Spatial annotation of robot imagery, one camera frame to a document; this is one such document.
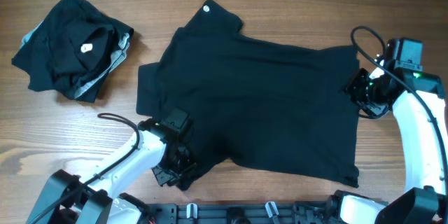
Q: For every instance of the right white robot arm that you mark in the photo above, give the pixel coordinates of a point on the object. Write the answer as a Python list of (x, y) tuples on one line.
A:
[(417, 101)]

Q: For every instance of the folded black clothes pile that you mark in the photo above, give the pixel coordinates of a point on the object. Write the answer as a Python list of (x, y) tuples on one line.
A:
[(73, 50)]

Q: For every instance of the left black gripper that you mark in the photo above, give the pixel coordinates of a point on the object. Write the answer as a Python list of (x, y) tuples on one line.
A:
[(173, 176)]

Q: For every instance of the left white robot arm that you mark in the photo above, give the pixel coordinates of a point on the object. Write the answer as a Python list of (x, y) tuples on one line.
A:
[(96, 195)]

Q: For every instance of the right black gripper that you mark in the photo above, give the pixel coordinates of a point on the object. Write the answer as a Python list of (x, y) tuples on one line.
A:
[(353, 87)]

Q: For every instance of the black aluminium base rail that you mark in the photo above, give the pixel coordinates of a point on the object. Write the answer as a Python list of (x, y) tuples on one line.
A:
[(270, 212)]

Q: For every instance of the black t-shirt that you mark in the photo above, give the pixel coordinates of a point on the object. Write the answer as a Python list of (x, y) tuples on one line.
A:
[(262, 105)]

